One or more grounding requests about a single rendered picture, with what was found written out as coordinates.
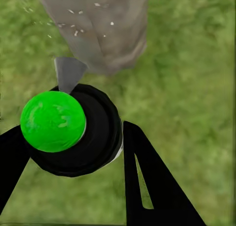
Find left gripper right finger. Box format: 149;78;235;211
122;121;206;226

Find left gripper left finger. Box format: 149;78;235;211
0;125;30;215

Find pesticide atomizer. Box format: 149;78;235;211
20;56;123;177

